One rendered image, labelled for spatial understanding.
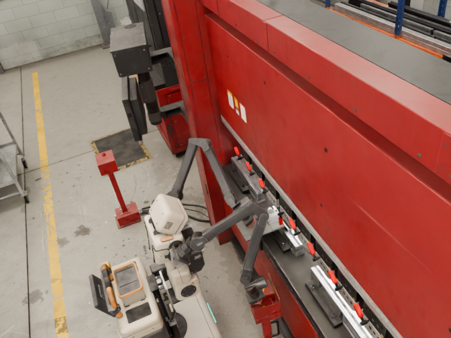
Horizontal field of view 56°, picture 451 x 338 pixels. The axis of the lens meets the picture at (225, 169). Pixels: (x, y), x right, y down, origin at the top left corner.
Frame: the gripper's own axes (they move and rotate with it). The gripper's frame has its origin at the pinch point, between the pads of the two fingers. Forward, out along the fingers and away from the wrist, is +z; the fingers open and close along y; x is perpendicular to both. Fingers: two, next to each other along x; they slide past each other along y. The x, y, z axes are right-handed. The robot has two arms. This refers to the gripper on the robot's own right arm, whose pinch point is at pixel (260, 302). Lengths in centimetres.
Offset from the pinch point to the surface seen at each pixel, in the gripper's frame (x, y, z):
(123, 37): 160, -9, -120
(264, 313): -5.6, -0.4, 3.1
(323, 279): -9.9, 38.6, -9.4
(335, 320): -31.7, 34.3, -4.2
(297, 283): -1.2, 24.9, -3.1
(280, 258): 19.5, 21.9, -3.5
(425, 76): -43, 88, -135
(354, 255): -38, 53, -60
